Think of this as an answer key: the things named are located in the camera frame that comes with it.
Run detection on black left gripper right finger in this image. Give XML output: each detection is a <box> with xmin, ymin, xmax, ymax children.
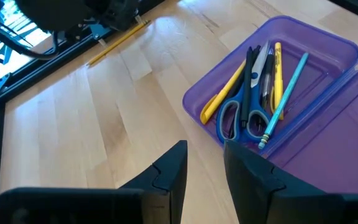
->
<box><xmin>223</xmin><ymin>139</ymin><xmax>358</xmax><ymax>224</ymax></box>

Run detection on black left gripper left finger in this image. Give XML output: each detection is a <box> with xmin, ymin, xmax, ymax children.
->
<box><xmin>0</xmin><ymin>139</ymin><xmax>188</xmax><ymax>224</ymax></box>

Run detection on blue handled scissors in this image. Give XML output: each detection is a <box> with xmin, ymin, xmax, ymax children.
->
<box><xmin>215</xmin><ymin>40</ymin><xmax>273</xmax><ymax>146</ymax></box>

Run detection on teal pencil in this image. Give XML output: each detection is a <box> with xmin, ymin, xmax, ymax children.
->
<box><xmin>258</xmin><ymin>52</ymin><xmax>310</xmax><ymax>150</ymax></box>

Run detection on yellow highlighter pen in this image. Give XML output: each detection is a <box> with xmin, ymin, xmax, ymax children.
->
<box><xmin>270</xmin><ymin>42</ymin><xmax>285</xmax><ymax>121</ymax></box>
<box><xmin>200</xmin><ymin>58</ymin><xmax>247</xmax><ymax>126</ymax></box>

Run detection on black clear pen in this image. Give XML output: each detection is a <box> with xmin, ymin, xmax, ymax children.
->
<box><xmin>260</xmin><ymin>48</ymin><xmax>275</xmax><ymax>110</ymax></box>

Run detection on purple plastic supply box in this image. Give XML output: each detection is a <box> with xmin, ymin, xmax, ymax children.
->
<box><xmin>181</xmin><ymin>15</ymin><xmax>358</xmax><ymax>195</ymax></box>

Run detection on yellow wooden pencil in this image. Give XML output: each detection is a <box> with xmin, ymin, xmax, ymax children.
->
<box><xmin>86</xmin><ymin>20</ymin><xmax>151</xmax><ymax>66</ymax></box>

